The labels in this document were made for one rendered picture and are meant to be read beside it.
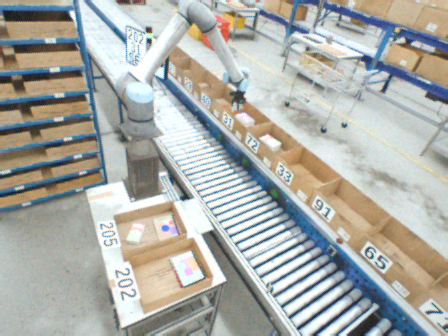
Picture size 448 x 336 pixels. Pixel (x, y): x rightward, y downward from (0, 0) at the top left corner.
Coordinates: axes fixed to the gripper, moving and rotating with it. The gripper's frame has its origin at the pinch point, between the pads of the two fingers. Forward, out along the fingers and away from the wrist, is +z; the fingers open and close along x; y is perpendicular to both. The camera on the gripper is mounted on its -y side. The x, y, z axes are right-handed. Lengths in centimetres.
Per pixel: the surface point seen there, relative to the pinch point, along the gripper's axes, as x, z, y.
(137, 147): -94, -3, 25
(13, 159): -168, 56, -75
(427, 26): 452, -36, -82
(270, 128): 27.1, 12.9, 19.7
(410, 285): -2, 13, 169
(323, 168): 28, 11, 81
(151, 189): -87, 32, 30
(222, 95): 27, 19, -58
